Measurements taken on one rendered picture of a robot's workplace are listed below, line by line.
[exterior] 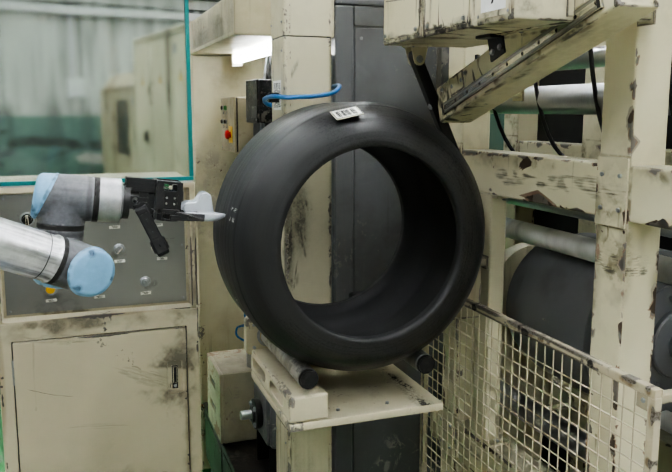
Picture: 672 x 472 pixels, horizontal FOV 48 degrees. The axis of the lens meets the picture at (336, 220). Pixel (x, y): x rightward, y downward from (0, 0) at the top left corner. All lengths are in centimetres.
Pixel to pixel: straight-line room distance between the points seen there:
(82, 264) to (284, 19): 84
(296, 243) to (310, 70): 44
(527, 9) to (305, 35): 66
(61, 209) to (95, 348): 80
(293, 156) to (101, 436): 116
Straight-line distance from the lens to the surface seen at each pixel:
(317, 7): 195
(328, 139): 153
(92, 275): 141
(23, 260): 138
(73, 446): 235
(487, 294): 215
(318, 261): 197
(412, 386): 188
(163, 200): 155
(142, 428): 235
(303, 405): 165
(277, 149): 153
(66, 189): 153
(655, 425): 144
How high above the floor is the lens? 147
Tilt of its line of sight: 8 degrees down
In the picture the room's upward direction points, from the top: straight up
